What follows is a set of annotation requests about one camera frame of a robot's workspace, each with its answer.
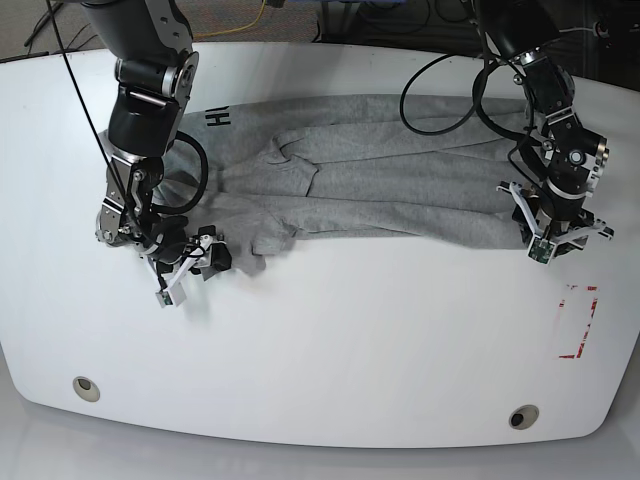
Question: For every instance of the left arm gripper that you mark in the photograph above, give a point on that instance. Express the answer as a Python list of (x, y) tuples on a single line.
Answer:
[(574, 238)]

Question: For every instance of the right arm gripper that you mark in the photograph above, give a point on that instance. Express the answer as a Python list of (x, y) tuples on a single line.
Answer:
[(200, 255)]

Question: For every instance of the grey t-shirt with black lettering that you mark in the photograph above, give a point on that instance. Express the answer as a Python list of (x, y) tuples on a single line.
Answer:
[(352, 166)]

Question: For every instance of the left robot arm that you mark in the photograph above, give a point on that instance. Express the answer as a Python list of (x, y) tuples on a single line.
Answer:
[(540, 100)]

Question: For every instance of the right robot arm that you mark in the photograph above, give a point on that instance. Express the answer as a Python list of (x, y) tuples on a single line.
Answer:
[(155, 68)]

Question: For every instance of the red tape rectangle marking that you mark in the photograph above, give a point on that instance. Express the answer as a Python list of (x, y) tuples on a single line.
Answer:
[(573, 321)]

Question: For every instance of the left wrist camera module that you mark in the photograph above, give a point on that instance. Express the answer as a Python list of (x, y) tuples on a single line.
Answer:
[(541, 250)]

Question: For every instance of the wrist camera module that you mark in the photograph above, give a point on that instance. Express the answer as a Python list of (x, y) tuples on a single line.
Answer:
[(541, 250), (171, 296)]

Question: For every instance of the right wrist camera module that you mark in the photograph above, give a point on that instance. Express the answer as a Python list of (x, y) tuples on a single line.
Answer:
[(171, 296)]

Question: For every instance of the left table cable grommet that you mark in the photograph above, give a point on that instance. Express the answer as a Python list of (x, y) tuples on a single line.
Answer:
[(86, 389)]

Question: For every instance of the table cable grommet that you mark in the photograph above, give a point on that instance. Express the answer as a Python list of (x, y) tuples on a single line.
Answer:
[(86, 389), (524, 417)]

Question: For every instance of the right table cable grommet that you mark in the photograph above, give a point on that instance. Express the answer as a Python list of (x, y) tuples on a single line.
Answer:
[(524, 417)]

